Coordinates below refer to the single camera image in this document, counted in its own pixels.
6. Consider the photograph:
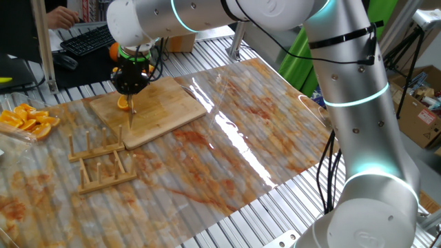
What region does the orange half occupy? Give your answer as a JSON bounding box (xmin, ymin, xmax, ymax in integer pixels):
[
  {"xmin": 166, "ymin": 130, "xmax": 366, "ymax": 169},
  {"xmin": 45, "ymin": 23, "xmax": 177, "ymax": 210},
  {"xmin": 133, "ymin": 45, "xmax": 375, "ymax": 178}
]
[{"xmin": 116, "ymin": 95, "xmax": 132, "ymax": 112}]

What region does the wooden peg rack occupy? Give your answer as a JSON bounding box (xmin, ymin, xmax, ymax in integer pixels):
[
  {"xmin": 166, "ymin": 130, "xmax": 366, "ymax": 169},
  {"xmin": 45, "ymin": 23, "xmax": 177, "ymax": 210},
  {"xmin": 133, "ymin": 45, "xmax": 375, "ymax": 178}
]
[{"xmin": 68, "ymin": 125, "xmax": 138, "ymax": 196}]

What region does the whole orange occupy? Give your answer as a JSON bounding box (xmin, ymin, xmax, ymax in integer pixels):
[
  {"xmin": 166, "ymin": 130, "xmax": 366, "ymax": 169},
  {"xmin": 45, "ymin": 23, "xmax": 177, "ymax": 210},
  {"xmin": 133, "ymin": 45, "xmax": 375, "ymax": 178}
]
[{"xmin": 109, "ymin": 42, "xmax": 121, "ymax": 63}]

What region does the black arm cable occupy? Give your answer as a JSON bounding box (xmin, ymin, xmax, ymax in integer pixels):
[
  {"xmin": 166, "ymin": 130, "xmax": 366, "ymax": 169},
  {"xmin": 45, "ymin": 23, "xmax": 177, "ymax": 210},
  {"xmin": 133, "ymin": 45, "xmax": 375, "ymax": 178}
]
[{"xmin": 220, "ymin": 0, "xmax": 385, "ymax": 66}]

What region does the metal base mounting plate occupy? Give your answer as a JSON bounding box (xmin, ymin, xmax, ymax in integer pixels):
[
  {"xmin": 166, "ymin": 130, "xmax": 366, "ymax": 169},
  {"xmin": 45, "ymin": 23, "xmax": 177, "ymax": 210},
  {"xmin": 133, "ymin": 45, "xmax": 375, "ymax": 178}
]
[{"xmin": 263, "ymin": 229, "xmax": 300, "ymax": 248}]

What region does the green cloth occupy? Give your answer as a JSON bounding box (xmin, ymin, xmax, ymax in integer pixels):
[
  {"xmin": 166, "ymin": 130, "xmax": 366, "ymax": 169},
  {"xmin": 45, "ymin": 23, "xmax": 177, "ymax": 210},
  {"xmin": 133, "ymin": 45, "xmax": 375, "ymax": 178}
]
[{"xmin": 278, "ymin": 0, "xmax": 399, "ymax": 98}]

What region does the black computer mouse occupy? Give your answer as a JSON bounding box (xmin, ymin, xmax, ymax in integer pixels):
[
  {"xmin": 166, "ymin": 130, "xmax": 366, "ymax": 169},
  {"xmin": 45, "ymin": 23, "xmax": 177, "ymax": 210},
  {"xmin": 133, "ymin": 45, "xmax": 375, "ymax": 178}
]
[{"xmin": 52, "ymin": 53, "xmax": 79, "ymax": 71}]

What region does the clear plastic bag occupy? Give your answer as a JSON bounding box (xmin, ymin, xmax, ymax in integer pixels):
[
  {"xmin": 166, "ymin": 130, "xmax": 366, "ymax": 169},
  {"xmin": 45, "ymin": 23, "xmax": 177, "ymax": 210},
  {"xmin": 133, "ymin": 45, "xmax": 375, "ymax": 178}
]
[{"xmin": 0, "ymin": 92, "xmax": 65, "ymax": 147}]

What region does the black keyboard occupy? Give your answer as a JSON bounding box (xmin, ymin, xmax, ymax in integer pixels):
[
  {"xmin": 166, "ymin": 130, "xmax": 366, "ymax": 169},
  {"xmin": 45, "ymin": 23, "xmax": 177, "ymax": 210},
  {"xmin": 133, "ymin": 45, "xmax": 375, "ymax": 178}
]
[{"xmin": 60, "ymin": 23, "xmax": 116, "ymax": 57}]

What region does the bamboo cutting board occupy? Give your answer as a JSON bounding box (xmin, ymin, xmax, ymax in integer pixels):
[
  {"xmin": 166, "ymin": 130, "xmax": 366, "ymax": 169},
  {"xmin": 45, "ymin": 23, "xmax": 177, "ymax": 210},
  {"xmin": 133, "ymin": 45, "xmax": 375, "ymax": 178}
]
[{"xmin": 89, "ymin": 75, "xmax": 207, "ymax": 151}]

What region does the steel cleaver knife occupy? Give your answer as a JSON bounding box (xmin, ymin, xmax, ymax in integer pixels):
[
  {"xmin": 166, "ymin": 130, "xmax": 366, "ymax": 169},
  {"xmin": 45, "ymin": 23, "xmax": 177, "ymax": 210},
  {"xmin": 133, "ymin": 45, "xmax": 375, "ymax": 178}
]
[{"xmin": 127, "ymin": 93, "xmax": 136, "ymax": 130}]

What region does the brown cardboard carton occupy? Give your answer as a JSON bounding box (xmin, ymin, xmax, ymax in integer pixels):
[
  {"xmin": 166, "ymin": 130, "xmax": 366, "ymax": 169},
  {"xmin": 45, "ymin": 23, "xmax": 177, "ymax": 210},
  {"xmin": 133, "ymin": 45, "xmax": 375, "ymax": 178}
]
[{"xmin": 165, "ymin": 32, "xmax": 196, "ymax": 53}]

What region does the forearm in dark sleeve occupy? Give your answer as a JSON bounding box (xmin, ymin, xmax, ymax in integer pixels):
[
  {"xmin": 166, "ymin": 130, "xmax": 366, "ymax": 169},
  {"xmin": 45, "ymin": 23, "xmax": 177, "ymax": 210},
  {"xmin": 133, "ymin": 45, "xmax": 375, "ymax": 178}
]
[{"xmin": 44, "ymin": 0, "xmax": 66, "ymax": 12}]

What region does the aluminium frame post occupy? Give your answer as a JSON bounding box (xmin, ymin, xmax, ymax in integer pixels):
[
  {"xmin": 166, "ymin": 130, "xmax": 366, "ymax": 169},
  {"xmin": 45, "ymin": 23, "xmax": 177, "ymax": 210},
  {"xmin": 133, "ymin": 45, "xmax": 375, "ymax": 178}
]
[
  {"xmin": 225, "ymin": 21, "xmax": 247, "ymax": 62},
  {"xmin": 30, "ymin": 0, "xmax": 59, "ymax": 94}
]

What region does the marble pattern plastic mat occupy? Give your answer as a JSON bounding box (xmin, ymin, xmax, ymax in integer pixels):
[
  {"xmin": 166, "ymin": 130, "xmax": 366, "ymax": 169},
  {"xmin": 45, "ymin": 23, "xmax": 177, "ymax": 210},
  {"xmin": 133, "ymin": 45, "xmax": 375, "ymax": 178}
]
[{"xmin": 0, "ymin": 57, "xmax": 349, "ymax": 248}]

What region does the grey camera on tripod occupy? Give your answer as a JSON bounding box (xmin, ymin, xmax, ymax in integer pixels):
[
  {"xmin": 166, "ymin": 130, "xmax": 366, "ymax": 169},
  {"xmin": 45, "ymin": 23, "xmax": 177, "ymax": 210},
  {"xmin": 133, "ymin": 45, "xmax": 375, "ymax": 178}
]
[{"xmin": 411, "ymin": 8, "xmax": 441, "ymax": 32}]

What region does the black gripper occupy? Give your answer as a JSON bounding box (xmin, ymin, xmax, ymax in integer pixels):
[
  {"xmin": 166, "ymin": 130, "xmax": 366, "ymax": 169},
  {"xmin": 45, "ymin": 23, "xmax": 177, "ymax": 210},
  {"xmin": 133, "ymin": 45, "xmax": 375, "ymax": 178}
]
[{"xmin": 110, "ymin": 59, "xmax": 152, "ymax": 96}]

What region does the black desk pad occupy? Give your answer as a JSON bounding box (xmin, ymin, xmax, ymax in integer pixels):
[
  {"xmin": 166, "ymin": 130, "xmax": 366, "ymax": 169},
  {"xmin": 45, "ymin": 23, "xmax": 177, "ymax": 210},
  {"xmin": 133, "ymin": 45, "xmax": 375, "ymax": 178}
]
[{"xmin": 51, "ymin": 44, "xmax": 120, "ymax": 89}]

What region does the black tripod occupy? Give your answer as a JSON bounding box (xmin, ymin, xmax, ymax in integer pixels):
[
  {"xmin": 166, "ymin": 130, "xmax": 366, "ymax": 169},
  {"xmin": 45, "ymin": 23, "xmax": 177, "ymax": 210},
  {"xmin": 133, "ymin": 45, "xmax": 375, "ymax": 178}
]
[{"xmin": 384, "ymin": 25, "xmax": 425, "ymax": 120}]

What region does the black monitor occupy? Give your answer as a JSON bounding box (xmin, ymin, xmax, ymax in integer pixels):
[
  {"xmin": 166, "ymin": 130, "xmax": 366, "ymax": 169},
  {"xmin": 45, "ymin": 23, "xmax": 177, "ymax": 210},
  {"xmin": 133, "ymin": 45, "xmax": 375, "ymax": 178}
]
[{"xmin": 0, "ymin": 0, "xmax": 42, "ymax": 92}]

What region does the black base cable bundle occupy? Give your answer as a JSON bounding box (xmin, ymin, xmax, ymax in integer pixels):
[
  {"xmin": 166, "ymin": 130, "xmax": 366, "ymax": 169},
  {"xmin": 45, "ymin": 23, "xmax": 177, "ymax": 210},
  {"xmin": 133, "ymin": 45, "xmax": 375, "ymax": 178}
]
[{"xmin": 316, "ymin": 130, "xmax": 342, "ymax": 214}]

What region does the person's bare hand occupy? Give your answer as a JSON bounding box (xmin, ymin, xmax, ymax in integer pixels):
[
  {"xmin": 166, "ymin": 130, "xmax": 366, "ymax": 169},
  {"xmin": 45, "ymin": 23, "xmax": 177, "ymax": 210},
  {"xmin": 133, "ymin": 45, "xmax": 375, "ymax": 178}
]
[{"xmin": 46, "ymin": 6, "xmax": 81, "ymax": 30}]

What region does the cardboard box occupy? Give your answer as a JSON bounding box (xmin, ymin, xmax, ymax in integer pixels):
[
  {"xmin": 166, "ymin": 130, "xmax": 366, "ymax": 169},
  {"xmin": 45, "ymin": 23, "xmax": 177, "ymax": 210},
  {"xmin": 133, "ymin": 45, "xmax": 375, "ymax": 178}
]
[{"xmin": 389, "ymin": 65, "xmax": 441, "ymax": 149}]

